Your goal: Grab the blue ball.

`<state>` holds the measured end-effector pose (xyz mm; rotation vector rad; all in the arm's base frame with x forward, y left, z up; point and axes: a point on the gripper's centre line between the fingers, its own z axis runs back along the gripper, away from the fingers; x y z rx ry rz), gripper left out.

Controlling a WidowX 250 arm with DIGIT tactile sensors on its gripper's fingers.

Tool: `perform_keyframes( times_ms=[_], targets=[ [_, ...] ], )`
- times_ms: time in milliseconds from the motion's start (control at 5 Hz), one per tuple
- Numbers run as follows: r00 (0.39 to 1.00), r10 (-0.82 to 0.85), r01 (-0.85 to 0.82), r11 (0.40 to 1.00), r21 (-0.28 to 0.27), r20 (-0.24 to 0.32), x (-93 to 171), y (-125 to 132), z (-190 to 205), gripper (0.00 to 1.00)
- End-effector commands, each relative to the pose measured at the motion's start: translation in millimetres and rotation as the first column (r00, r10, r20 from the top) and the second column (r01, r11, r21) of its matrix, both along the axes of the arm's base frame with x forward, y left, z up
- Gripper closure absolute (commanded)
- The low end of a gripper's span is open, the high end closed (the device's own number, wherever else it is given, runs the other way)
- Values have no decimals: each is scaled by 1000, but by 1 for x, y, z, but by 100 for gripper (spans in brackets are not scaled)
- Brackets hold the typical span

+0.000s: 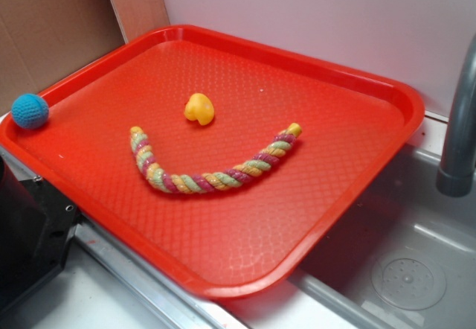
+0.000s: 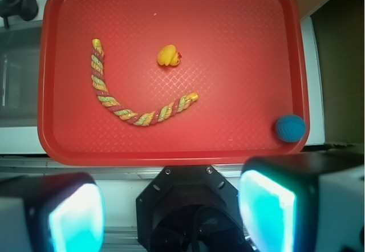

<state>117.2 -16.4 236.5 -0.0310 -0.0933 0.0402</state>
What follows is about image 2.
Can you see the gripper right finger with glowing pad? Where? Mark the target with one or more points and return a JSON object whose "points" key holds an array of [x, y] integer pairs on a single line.
{"points": [[312, 201]]}

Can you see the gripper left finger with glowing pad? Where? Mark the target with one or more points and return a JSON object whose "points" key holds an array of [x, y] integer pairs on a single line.
{"points": [[61, 212]]}

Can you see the blue textured ball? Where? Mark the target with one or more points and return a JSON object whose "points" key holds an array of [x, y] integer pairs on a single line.
{"points": [[290, 128]]}

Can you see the red plastic tray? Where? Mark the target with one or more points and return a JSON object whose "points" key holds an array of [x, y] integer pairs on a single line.
{"points": [[243, 57]]}

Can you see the yellow rubber duck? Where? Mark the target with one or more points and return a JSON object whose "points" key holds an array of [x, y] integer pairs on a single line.
{"points": [[169, 56]]}

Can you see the black clamp knob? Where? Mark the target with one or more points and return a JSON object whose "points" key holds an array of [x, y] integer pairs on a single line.
{"points": [[27, 10]]}

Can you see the multicolour twisted rope toy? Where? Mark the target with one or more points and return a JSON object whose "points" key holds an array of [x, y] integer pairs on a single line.
{"points": [[122, 110]]}

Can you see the black octagonal mount plate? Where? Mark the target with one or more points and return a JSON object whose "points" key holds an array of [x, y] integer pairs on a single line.
{"points": [[190, 208]]}

